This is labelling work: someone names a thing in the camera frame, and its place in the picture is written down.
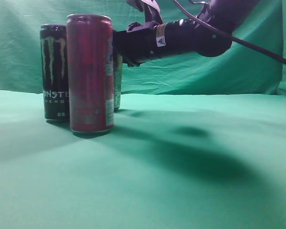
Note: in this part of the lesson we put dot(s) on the black Monster energy can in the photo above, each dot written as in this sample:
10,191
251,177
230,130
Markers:
54,64

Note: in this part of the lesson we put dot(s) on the light green drink can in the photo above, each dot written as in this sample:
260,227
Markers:
117,80

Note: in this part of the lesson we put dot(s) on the dark purple robot arm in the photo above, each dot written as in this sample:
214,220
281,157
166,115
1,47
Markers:
186,36

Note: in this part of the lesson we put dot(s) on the green cloth backdrop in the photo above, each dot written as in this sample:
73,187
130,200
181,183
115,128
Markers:
239,70

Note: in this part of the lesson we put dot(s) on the green table cloth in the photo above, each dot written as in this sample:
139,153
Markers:
170,162

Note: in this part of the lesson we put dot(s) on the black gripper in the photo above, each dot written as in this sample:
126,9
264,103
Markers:
140,43

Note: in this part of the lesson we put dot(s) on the pink energy drink can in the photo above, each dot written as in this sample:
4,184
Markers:
90,69

